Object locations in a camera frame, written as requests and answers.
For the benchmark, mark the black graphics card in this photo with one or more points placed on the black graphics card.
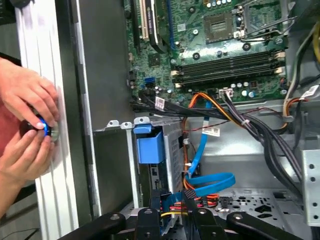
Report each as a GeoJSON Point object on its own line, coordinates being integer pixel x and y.
{"type": "Point", "coordinates": [152, 25]}

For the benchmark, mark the CPU socket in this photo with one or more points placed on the CPU socket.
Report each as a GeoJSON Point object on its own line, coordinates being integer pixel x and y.
{"type": "Point", "coordinates": [218, 27]}

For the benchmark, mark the hard disk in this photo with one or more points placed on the hard disk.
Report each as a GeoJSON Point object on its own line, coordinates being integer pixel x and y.
{"type": "Point", "coordinates": [150, 147]}

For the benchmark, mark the green motherboard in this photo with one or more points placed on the green motherboard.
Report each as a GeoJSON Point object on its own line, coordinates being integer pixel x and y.
{"type": "Point", "coordinates": [165, 67]}

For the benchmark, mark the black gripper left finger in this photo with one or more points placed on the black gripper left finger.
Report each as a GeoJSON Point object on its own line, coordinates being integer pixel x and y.
{"type": "Point", "coordinates": [147, 225]}

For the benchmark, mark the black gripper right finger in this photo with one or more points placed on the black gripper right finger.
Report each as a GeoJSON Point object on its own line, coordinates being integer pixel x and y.
{"type": "Point", "coordinates": [205, 225]}

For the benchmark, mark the cream expansion slot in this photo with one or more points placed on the cream expansion slot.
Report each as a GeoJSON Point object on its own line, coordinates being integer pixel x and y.
{"type": "Point", "coordinates": [143, 25]}

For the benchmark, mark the grey optical drive cage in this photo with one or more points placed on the grey optical drive cage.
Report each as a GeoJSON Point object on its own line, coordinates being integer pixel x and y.
{"type": "Point", "coordinates": [311, 187]}

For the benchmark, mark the blue expansion slot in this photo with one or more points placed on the blue expansion slot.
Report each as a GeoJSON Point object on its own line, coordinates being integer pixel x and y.
{"type": "Point", "coordinates": [170, 30]}

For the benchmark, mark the person left hand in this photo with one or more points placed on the person left hand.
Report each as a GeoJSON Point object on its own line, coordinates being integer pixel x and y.
{"type": "Point", "coordinates": [27, 95]}

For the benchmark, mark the metal socket cover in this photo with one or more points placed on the metal socket cover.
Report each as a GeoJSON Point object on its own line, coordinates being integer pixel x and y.
{"type": "Point", "coordinates": [262, 31]}

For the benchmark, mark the person right hand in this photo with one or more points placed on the person right hand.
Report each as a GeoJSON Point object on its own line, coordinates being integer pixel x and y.
{"type": "Point", "coordinates": [27, 160]}

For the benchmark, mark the black open PC case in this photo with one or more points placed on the black open PC case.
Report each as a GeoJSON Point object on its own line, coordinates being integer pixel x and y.
{"type": "Point", "coordinates": [105, 75]}

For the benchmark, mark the thin metal locking lever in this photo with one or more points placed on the thin metal locking lever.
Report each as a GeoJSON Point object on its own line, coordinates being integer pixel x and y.
{"type": "Point", "coordinates": [290, 21]}

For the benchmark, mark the grey metal disk bay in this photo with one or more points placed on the grey metal disk bay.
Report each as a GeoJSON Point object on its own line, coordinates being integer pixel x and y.
{"type": "Point", "coordinates": [132, 175]}

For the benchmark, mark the grey power supply unit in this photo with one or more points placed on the grey power supply unit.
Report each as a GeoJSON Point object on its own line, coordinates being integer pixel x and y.
{"type": "Point", "coordinates": [305, 10]}

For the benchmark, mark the black RAM slot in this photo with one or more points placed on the black RAM slot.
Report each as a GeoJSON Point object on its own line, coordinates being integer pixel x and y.
{"type": "Point", "coordinates": [225, 65]}
{"type": "Point", "coordinates": [225, 77]}
{"type": "Point", "coordinates": [225, 71]}
{"type": "Point", "coordinates": [225, 60]}

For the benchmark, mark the person red shirt trunk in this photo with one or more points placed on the person red shirt trunk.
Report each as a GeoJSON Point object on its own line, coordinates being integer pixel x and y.
{"type": "Point", "coordinates": [7, 130]}

